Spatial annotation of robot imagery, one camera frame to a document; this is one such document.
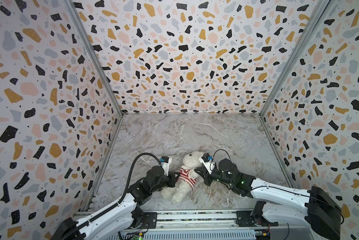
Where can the white slotted cable duct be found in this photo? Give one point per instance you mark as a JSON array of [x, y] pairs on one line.
[[196, 235]]

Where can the red white striped knit sweater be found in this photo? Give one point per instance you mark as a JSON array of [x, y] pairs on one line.
[[184, 175]]

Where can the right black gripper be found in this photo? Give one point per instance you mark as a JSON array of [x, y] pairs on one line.
[[206, 174]]

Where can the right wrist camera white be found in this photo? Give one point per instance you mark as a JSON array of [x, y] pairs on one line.
[[208, 162]]

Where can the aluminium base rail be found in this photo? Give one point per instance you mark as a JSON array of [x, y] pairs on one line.
[[194, 217]]

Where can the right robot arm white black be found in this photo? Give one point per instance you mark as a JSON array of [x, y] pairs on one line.
[[312, 208]]

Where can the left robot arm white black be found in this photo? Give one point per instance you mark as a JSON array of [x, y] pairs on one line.
[[122, 214]]

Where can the white plush teddy bear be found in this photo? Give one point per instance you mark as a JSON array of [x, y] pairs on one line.
[[177, 194]]

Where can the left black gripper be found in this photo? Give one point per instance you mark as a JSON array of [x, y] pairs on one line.
[[172, 176]]

